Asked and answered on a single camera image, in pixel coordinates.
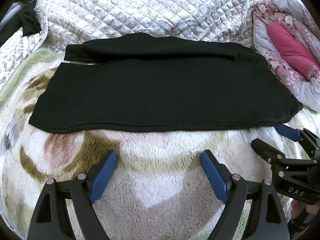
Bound person's right hand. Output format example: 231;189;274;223
307;202;320;215

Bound dark cloth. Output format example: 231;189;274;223
0;4;42;46

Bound grey cloth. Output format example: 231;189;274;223
0;0;30;30

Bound pink floral comforter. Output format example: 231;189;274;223
251;0;320;112

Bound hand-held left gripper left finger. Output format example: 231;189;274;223
27;150;118;240

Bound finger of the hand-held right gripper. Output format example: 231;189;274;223
251;138;318;173
275;124;320;159

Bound floral fleece blanket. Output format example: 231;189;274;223
0;49;320;240

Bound quilted leaf-print bedspread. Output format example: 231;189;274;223
0;0;259;90

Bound black pants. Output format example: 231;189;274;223
28;32;304;133

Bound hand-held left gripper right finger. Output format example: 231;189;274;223
200;149;290;240

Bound pink pillow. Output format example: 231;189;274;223
266;22;320;79

